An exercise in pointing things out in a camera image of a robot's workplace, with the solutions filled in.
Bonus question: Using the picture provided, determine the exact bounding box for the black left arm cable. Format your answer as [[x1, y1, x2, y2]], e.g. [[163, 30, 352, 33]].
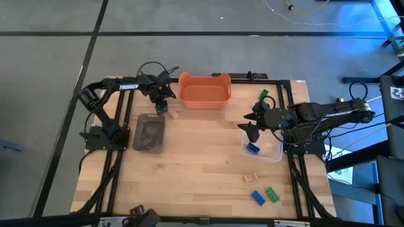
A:
[[136, 61, 170, 79]]

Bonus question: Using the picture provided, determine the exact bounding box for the smoky grey transparent bin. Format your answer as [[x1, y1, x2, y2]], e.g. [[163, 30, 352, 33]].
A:
[[132, 113, 166, 155]]

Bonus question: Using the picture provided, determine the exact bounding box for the black blue cable bundle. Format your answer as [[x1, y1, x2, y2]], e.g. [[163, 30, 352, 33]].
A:
[[324, 121, 392, 161]]

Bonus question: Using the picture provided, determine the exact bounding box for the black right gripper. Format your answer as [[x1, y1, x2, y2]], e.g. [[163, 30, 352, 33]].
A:
[[237, 108, 294, 143]]

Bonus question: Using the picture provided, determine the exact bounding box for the yellow floor cable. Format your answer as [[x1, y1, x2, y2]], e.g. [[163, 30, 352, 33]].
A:
[[283, 0, 331, 16]]

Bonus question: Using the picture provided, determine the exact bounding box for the black mounting bar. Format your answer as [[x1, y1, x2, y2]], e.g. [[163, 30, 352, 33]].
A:
[[210, 71, 269, 80]]

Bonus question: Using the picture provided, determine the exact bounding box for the black panel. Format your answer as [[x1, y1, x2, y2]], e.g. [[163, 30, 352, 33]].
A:
[[378, 74, 404, 160], [377, 156, 404, 226]]

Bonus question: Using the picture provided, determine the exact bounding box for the black cable sleeve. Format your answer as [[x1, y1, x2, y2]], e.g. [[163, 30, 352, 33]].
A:
[[288, 154, 337, 220], [74, 150, 122, 215]]

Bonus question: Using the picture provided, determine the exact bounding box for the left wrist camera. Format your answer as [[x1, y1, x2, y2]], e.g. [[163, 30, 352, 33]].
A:
[[157, 66, 180, 83]]

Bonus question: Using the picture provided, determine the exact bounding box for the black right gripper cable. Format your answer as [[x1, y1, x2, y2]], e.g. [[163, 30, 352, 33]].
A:
[[260, 95, 277, 110]]

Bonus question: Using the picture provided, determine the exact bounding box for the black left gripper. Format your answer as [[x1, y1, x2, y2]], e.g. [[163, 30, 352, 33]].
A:
[[146, 78, 177, 111]]

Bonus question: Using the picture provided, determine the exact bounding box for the black crossbeam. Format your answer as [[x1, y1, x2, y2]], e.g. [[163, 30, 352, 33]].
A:
[[0, 213, 404, 227]]

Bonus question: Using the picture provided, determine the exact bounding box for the white floor cable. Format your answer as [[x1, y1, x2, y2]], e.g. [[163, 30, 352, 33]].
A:
[[264, 0, 379, 28]]

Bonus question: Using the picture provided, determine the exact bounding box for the blue toy brick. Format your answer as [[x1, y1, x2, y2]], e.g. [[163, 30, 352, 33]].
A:
[[155, 102, 169, 116], [251, 190, 266, 207], [246, 142, 261, 155]]

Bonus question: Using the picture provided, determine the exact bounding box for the black right shoulder cable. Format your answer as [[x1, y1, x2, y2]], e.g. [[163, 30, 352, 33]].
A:
[[348, 81, 369, 102]]

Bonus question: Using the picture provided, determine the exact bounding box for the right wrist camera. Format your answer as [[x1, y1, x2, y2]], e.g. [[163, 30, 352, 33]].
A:
[[252, 100, 272, 114]]

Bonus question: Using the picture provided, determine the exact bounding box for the black aluminium table frame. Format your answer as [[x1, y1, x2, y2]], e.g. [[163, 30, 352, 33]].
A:
[[94, 75, 312, 220]]

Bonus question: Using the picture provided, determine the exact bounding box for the silver metal bracket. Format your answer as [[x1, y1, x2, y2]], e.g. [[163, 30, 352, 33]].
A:
[[273, 219, 312, 227], [97, 216, 127, 227]]

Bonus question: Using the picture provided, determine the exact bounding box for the metal cart frame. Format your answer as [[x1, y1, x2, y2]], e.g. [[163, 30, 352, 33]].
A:
[[371, 0, 404, 61]]

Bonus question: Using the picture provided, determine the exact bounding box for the black floor bar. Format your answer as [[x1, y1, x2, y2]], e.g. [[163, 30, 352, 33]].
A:
[[342, 59, 404, 85]]

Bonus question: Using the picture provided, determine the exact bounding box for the black strapped device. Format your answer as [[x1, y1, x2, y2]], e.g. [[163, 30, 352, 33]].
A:
[[122, 204, 162, 227]]

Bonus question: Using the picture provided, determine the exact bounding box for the orange plastic bin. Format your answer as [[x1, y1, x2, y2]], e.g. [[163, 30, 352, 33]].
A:
[[177, 71, 232, 110]]

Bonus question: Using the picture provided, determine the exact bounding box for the black diagonal bar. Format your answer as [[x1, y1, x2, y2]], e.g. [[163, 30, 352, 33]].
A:
[[326, 140, 389, 173]]

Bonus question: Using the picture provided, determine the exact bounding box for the clear plastic bin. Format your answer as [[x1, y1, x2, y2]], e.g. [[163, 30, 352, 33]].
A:
[[240, 129, 284, 163]]

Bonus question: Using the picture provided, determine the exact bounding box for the white printed paper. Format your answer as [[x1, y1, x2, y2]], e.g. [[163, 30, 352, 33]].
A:
[[324, 144, 354, 185]]

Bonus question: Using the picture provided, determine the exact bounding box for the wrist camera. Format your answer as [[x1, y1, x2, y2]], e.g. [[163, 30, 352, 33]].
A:
[[157, 66, 180, 83], [252, 100, 272, 114]]

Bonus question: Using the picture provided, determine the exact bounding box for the black white marker tag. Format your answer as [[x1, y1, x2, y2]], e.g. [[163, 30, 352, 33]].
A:
[[390, 86, 404, 101]]

